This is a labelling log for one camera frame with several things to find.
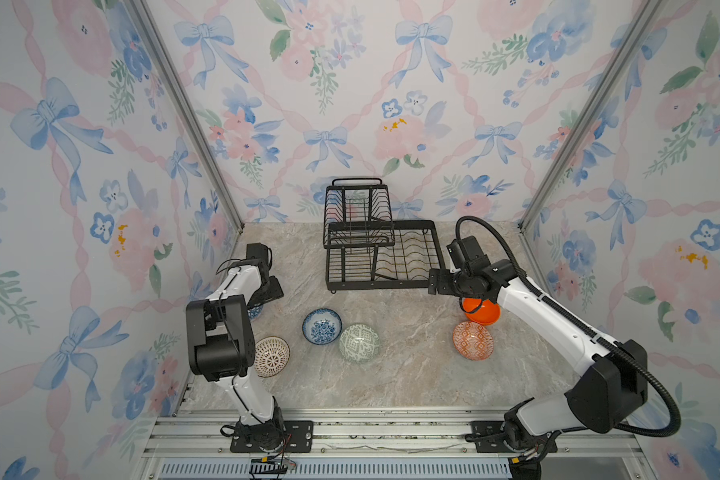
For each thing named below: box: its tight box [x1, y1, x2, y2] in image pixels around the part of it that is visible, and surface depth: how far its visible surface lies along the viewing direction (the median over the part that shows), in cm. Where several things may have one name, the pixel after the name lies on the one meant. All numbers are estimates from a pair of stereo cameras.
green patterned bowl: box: [339, 324, 381, 363], surface depth 90 cm
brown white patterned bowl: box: [254, 336, 291, 378], surface depth 87 cm
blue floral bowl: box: [302, 308, 343, 345], surface depth 92 cm
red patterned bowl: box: [452, 321, 494, 361], surface depth 90 cm
